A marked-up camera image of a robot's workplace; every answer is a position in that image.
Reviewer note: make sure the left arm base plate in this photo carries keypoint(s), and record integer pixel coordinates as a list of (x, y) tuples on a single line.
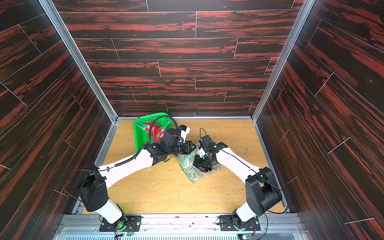
[(126, 224)]

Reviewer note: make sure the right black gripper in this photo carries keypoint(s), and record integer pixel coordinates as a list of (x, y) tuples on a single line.
[(202, 161)]

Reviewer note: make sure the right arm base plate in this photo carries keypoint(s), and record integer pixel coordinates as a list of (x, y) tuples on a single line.
[(234, 223)]

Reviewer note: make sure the clear zip-top bag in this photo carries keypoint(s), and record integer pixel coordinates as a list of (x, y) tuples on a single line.
[(186, 164)]

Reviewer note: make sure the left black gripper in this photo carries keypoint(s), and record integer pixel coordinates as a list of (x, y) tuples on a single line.
[(187, 150)]

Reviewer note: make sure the red green dragon fruit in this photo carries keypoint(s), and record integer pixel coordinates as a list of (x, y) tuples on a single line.
[(155, 132)]

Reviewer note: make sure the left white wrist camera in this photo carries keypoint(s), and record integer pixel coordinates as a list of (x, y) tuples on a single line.
[(184, 131)]

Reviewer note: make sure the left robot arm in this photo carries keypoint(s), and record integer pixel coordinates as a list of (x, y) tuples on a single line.
[(94, 191)]

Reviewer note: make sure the green plastic perforated basket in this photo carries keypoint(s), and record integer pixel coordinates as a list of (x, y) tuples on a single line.
[(142, 136)]

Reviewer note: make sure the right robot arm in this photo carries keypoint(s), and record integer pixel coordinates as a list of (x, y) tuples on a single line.
[(262, 192)]

